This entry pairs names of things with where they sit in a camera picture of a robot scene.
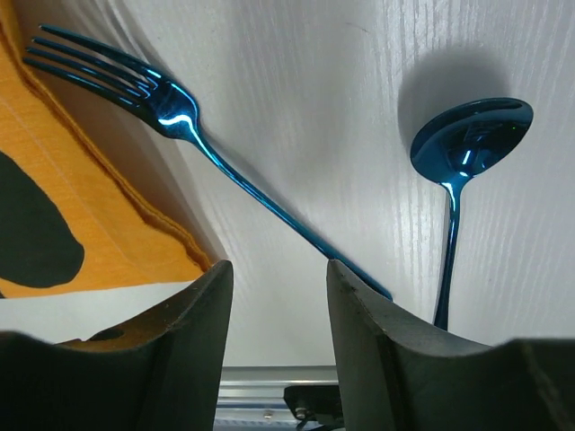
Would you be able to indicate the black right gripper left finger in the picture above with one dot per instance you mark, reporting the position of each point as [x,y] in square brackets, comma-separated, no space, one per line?
[160,370]

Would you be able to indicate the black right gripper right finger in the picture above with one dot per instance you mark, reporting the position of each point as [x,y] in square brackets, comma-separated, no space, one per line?
[399,372]

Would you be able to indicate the orange cartoon print cloth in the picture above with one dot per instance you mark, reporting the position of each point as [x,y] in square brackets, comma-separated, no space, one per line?
[70,221]

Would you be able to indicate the blue metal fork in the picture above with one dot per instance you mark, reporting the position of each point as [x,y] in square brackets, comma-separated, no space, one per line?
[158,99]

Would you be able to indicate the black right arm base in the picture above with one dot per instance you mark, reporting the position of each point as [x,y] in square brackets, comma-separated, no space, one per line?
[315,406]

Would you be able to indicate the blue metal spoon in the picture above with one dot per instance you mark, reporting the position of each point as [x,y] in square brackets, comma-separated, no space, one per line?
[458,145]

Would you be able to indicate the aluminium mounting rail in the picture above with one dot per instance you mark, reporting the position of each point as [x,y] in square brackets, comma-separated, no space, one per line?
[253,397]

